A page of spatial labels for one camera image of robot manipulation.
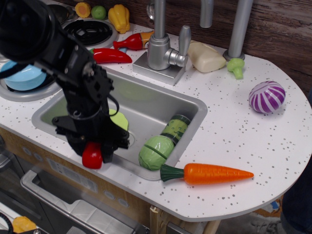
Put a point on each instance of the silver oven door handle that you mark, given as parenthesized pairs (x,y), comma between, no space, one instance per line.
(70,210)

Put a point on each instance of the black stove burner back right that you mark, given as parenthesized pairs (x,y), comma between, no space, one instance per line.
(92,33)

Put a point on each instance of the purple striped toy onion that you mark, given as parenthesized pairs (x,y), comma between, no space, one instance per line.
(267,97)

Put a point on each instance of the green toy cabbage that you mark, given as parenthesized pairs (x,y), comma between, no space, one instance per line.
(155,152)

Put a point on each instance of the green toy apple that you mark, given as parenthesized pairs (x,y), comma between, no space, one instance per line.
(98,12)

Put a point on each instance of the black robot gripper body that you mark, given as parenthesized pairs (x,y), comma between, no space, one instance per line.
(99,129)

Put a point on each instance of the red toy chili pepper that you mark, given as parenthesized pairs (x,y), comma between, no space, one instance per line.
(108,55)

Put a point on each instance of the orange toy carrot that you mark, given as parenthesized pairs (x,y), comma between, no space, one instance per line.
(203,174)

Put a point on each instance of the cream toy bottle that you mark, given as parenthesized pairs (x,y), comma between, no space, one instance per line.
(205,58)

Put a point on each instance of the yellow object bottom left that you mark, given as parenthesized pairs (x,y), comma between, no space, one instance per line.
(23,224)

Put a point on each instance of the silver toy faucet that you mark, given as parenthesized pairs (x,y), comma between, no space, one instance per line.
(161,62)

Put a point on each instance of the grey vertical post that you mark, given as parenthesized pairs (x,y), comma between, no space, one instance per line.
(241,21)

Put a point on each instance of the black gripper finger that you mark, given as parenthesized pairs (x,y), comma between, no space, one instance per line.
(107,151)
(77,145)

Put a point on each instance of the light green toy plate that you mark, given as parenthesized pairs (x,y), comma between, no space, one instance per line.
(119,119)

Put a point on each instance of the green labelled toy can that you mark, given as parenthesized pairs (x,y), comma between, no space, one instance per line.
(175,128)

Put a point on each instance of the red and white toy sushi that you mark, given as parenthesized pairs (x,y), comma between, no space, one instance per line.
(92,157)

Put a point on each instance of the grey hanging handle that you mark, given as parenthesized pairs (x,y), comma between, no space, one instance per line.
(206,13)

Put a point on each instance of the light blue toy bowl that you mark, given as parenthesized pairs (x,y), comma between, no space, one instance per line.
(28,78)

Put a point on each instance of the stove burner front left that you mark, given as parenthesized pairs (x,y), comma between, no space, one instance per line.
(47,88)

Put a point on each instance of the yellow toy bell pepper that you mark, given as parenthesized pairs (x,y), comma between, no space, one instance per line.
(119,16)

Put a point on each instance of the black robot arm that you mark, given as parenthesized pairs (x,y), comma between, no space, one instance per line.
(31,34)

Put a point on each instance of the orange toy pumpkin slice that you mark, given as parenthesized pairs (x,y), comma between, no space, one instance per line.
(83,9)

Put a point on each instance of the steel pot lid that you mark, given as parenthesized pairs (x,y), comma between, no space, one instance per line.
(63,13)

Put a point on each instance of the green toy broccoli piece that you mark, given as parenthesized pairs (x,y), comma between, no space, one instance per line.
(235,65)

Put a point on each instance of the red toy ketchup bottle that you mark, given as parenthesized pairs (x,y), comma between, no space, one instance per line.
(136,41)

